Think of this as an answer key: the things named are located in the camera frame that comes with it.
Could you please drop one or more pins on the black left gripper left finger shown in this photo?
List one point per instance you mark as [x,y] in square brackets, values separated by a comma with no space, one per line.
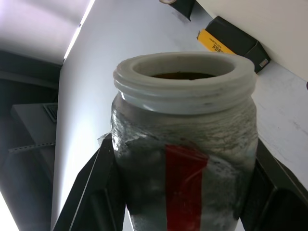
[96,183]

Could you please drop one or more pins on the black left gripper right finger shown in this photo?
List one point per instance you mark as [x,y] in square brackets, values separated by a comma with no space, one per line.
[272,192]

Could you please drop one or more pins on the plastic jar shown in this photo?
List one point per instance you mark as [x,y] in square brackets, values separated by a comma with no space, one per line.
[183,144]

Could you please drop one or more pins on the black and yellow carton box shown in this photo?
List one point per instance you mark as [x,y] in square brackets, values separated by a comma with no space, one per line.
[237,41]

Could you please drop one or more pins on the black box with round object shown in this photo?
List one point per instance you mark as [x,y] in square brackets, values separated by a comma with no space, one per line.
[179,8]

